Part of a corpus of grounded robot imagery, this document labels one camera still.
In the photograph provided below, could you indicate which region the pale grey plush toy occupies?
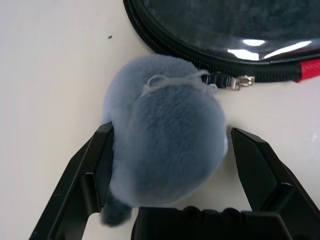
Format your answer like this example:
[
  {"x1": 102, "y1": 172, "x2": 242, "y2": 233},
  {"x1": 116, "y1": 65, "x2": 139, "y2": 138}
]
[{"x1": 99, "y1": 54, "x2": 230, "y2": 226}]

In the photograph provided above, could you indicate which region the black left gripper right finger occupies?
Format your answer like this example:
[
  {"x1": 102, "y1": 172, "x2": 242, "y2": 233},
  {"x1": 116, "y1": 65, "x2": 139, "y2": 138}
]
[{"x1": 230, "y1": 127, "x2": 320, "y2": 240}]

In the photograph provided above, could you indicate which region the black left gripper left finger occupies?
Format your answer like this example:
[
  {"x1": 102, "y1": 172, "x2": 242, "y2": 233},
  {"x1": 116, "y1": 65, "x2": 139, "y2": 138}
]
[{"x1": 28, "y1": 121, "x2": 116, "y2": 240}]

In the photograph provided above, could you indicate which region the red black paddle case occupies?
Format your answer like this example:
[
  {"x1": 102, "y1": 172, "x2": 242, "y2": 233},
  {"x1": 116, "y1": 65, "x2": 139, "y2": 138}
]
[{"x1": 122, "y1": 0, "x2": 320, "y2": 84}]

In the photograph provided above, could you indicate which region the silver zipper pull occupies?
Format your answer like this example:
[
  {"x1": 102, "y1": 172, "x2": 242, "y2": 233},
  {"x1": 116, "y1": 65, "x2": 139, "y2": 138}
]
[{"x1": 199, "y1": 71, "x2": 256, "y2": 91}]

